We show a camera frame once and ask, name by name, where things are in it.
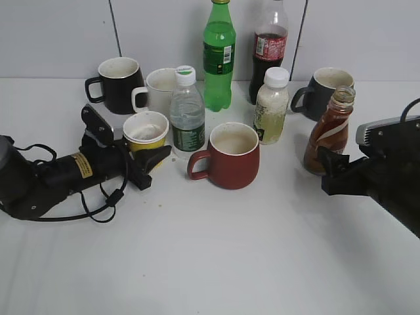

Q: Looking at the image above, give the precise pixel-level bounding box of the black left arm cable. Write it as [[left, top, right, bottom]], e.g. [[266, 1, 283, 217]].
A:
[[12, 140, 142, 224]]

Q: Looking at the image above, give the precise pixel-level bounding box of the dark grey ceramic mug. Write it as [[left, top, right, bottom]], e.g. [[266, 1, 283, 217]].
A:
[[290, 68, 354, 121]]

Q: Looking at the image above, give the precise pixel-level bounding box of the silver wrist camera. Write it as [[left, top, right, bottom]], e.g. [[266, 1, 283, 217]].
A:
[[81, 104, 114, 146], [356, 115, 419, 158]]

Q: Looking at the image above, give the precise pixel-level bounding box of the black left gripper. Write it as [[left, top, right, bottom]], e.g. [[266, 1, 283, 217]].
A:
[[42, 136, 172, 191]]

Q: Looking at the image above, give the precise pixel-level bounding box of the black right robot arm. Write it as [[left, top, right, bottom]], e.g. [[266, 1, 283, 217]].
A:
[[318, 147, 419, 236]]

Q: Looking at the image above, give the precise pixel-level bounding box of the brown coffee bottle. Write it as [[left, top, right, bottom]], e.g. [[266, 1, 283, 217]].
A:
[[303, 85, 356, 175]]

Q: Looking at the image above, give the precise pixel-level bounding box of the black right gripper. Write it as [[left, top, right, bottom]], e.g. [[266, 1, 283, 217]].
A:
[[317, 146, 419, 205]]

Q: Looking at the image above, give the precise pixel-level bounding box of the white ceramic mug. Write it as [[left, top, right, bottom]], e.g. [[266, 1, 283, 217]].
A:
[[131, 68, 177, 119]]

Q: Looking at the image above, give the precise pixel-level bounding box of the red ceramic mug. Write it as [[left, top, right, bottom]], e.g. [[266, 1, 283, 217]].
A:
[[187, 122, 260, 190]]

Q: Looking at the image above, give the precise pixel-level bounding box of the white capped milky drink bottle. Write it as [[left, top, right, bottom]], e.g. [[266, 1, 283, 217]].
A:
[[253, 67, 289, 145]]

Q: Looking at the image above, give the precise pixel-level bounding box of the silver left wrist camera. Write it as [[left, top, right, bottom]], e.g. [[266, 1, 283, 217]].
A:
[[81, 104, 114, 146]]

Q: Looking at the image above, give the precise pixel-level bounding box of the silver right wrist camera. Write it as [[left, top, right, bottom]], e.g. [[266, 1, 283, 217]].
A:
[[356, 115, 419, 158]]

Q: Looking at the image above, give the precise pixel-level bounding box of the clear water bottle green label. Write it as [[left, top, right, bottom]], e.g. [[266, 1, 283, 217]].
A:
[[170, 65, 205, 160]]

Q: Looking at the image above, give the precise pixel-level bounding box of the black ceramic mug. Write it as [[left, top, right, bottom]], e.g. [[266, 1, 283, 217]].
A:
[[85, 57, 148, 115]]

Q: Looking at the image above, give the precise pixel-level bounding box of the yellow paper cup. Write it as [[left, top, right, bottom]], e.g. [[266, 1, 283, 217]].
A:
[[123, 111, 169, 153]]

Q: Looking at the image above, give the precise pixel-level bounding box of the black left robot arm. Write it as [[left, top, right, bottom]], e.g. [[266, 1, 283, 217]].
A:
[[1, 135, 171, 222]]

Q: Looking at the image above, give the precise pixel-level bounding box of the green soda bottle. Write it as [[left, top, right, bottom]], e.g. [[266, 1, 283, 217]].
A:
[[203, 1, 236, 112]]

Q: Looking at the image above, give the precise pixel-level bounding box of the cola bottle red label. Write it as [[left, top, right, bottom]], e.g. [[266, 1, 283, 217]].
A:
[[249, 1, 289, 105]]

